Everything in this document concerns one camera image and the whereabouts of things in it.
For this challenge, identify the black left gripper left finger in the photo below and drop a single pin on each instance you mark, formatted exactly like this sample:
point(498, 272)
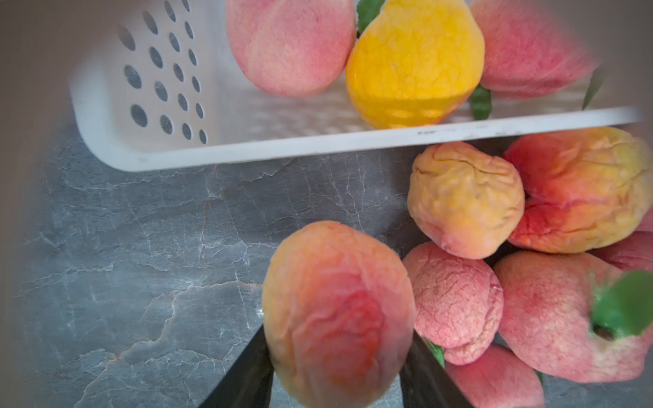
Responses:
point(248, 383)

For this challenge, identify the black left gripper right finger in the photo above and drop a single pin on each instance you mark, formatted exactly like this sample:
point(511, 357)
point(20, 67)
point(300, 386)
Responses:
point(425, 383)

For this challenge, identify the orange pink wrinkled peach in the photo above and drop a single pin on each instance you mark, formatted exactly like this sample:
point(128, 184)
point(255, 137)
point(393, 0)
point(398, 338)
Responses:
point(338, 312)

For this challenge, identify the white perforated plastic basket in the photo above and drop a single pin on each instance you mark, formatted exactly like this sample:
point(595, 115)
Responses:
point(162, 90)

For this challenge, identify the pink peach with leaf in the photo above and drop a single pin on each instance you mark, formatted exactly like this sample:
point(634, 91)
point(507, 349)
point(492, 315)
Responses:
point(546, 318)

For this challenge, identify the orange wrinkled peach middle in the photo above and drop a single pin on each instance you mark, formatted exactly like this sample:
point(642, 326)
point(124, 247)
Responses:
point(466, 201)

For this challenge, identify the pink peach upper row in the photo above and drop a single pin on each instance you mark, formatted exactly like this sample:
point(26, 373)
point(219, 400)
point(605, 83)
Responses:
point(633, 252)

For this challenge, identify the orange wrinkled peach right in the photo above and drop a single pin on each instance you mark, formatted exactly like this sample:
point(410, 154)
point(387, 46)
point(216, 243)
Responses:
point(586, 188)

